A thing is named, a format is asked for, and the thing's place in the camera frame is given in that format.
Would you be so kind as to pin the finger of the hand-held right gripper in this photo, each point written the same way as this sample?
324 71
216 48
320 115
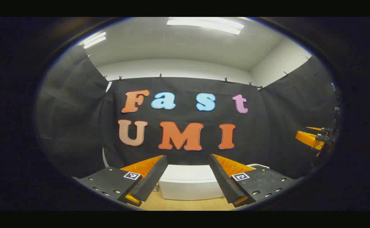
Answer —
311 139
321 129

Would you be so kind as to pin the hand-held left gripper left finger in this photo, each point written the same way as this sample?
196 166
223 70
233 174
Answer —
153 180

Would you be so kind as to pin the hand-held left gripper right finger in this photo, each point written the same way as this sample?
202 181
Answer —
224 180

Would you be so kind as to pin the white microwave oven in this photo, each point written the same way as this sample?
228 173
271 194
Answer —
188 183

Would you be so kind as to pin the small ceiling light panel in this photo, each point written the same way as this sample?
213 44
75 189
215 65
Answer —
94 40

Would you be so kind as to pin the long ceiling light panel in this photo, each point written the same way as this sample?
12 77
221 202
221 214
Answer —
205 24

